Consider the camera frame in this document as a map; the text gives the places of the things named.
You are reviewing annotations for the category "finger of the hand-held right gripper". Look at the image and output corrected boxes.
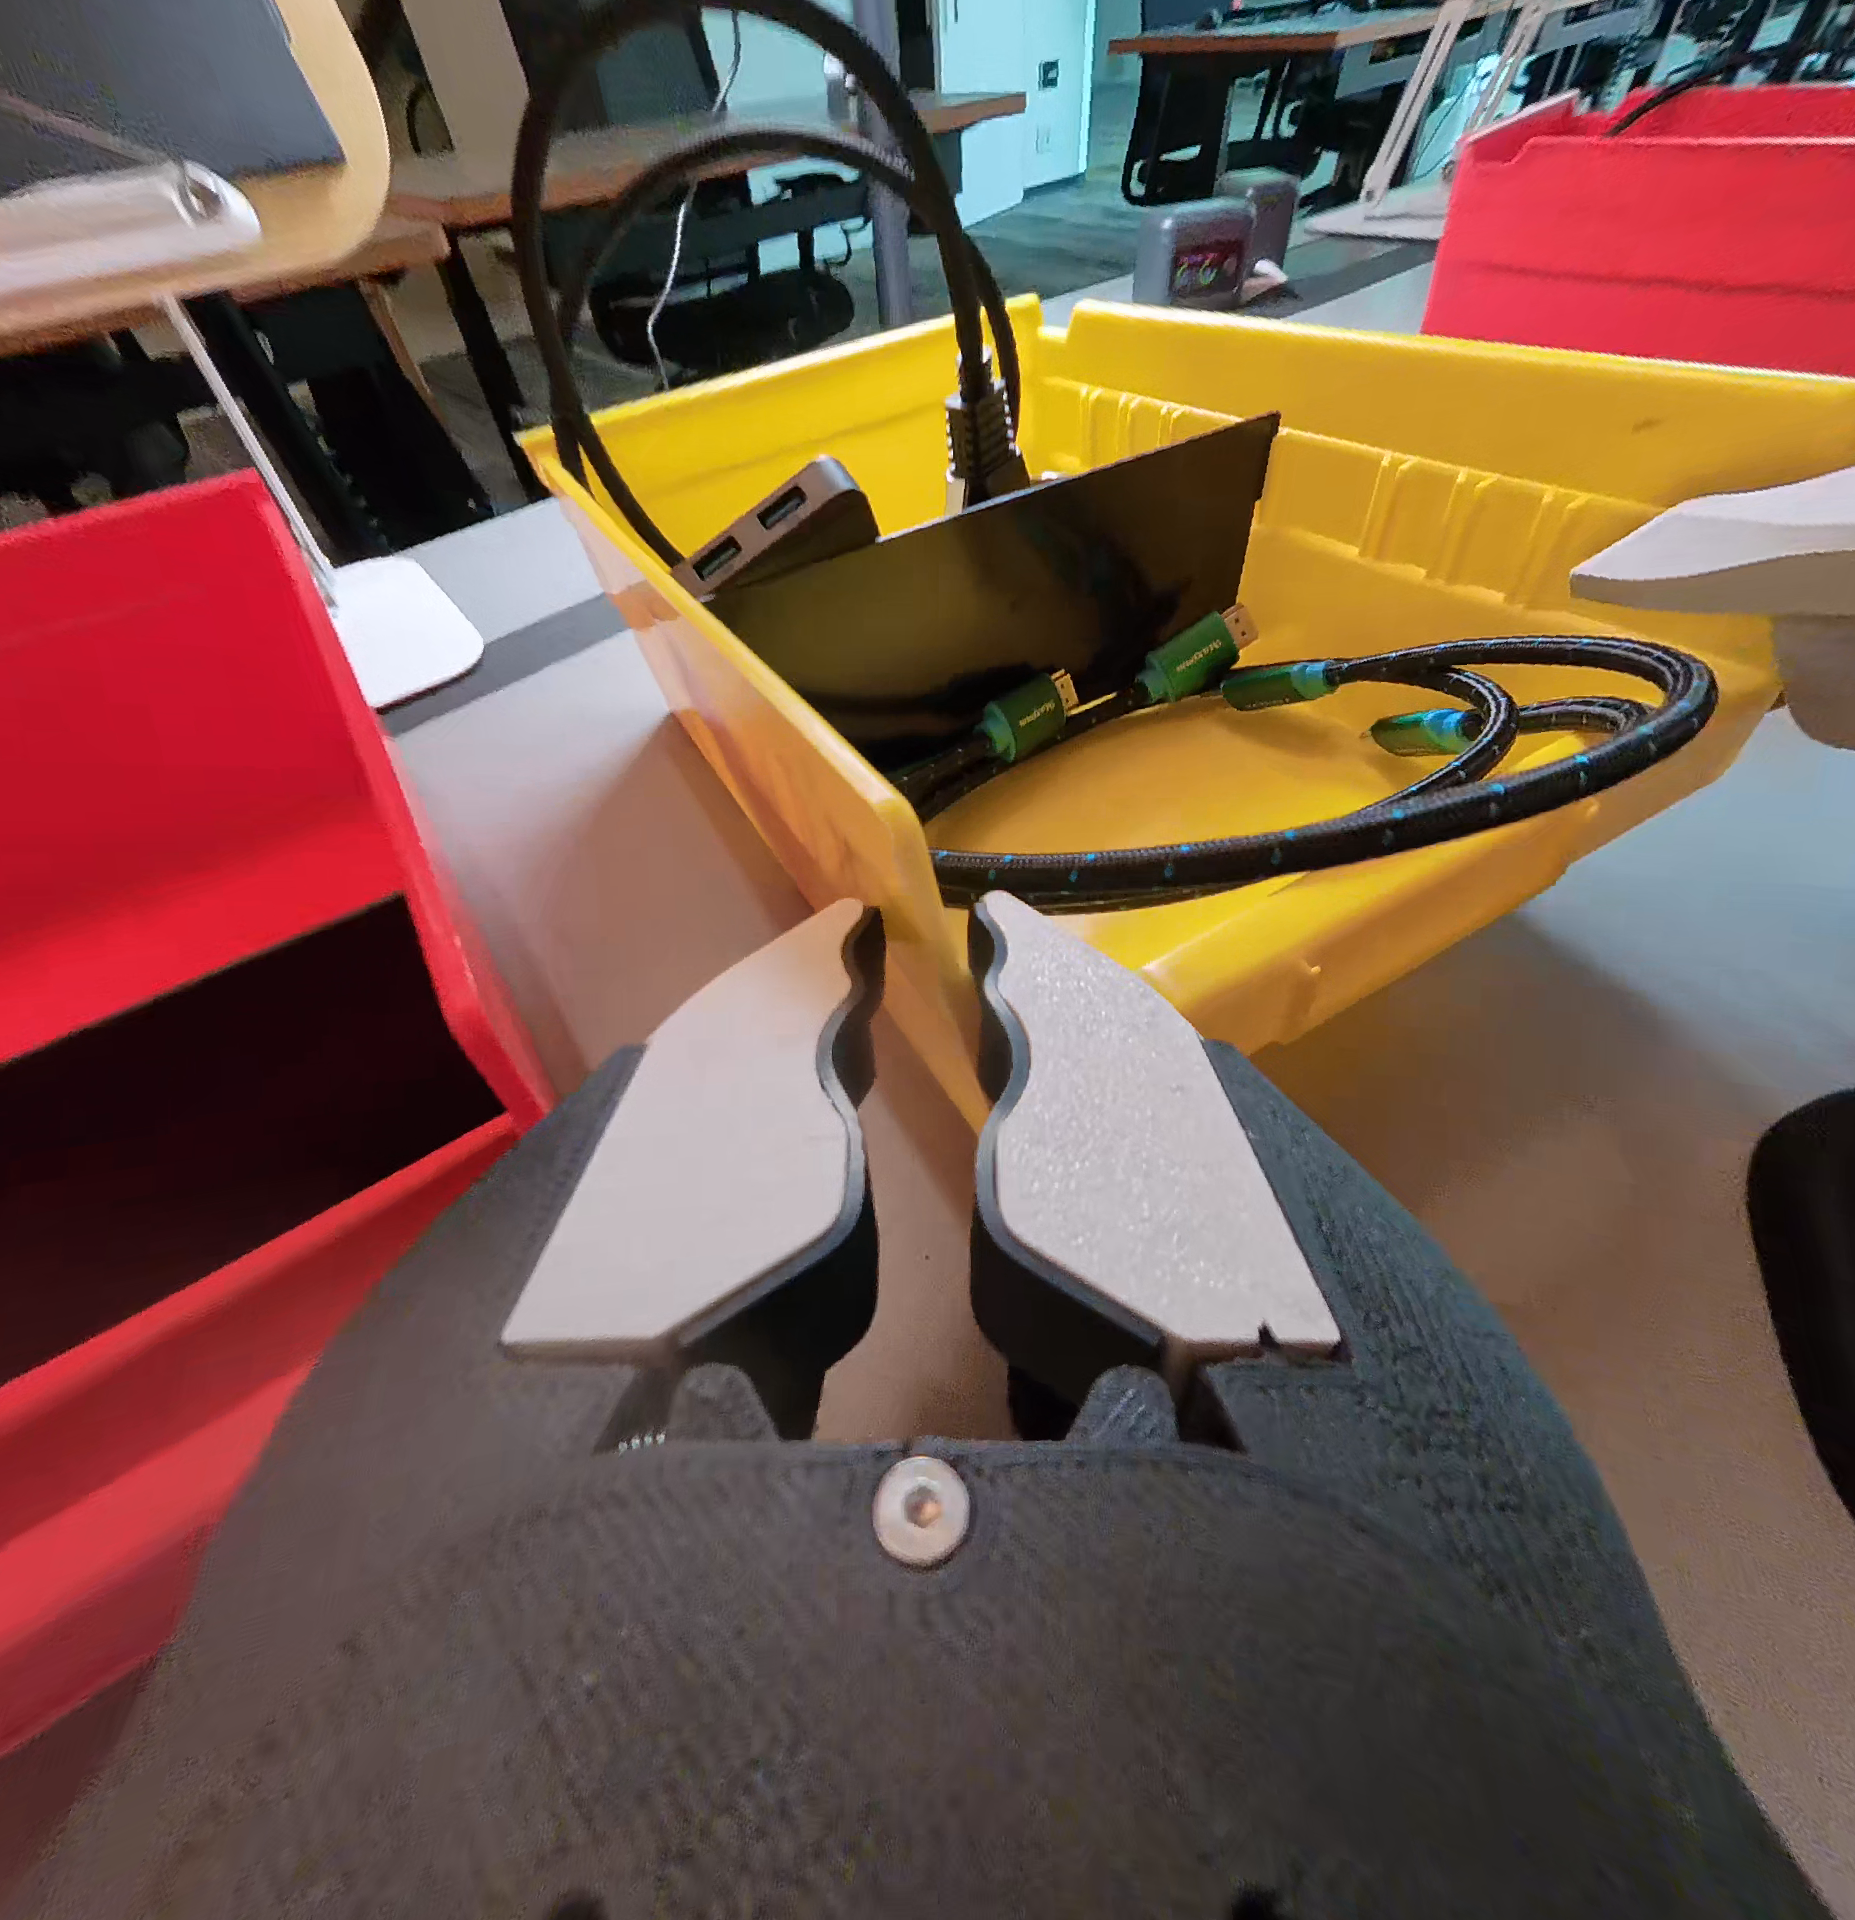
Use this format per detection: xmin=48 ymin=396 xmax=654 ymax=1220
xmin=1566 ymin=461 xmax=1855 ymax=615
xmin=1779 ymin=610 xmax=1855 ymax=747

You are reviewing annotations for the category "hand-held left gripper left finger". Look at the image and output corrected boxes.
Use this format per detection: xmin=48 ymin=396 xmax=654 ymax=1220
xmin=495 ymin=899 xmax=886 ymax=1427

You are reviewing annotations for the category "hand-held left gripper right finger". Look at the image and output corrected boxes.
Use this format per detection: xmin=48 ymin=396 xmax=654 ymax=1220
xmin=965 ymin=895 xmax=1342 ymax=1427

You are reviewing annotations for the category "yellow plastic bin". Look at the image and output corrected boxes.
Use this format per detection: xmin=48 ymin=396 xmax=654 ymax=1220
xmin=516 ymin=295 xmax=1855 ymax=1126

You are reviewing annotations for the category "grey usb hub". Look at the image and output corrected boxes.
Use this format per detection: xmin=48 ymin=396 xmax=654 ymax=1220
xmin=673 ymin=453 xmax=880 ymax=597

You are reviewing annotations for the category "black braided hub cable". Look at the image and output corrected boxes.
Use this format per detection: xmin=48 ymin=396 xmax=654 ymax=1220
xmin=510 ymin=0 xmax=1040 ymax=580

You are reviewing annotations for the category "red plastic bin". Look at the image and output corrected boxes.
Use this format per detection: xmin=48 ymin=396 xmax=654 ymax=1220
xmin=1425 ymin=86 xmax=1855 ymax=387
xmin=0 ymin=472 xmax=560 ymax=1773

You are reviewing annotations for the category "black bin divider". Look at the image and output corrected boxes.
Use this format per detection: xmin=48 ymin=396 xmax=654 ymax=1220
xmin=705 ymin=414 xmax=1277 ymax=736

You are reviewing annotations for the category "white folding tablet stand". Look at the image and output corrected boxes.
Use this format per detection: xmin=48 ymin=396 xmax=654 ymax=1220
xmin=0 ymin=153 xmax=483 ymax=714

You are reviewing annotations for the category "grey box with colourful label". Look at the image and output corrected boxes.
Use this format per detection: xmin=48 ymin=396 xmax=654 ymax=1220
xmin=1133 ymin=165 xmax=1301 ymax=314

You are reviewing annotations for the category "black round pad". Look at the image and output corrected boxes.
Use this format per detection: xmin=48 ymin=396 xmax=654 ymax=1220
xmin=1747 ymin=1086 xmax=1855 ymax=1560

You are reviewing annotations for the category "black office chair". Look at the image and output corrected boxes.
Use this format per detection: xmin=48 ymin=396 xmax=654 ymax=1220
xmin=586 ymin=29 xmax=858 ymax=376

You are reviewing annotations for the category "brown office desk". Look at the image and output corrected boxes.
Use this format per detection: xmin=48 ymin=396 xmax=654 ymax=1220
xmin=384 ymin=89 xmax=1026 ymax=226

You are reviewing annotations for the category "black board with wooden rim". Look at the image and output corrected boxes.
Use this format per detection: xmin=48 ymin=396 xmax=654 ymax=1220
xmin=0 ymin=0 xmax=390 ymax=307

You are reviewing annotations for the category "white stand frame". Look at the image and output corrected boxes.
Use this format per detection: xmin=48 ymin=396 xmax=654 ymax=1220
xmin=1301 ymin=0 xmax=1576 ymax=237

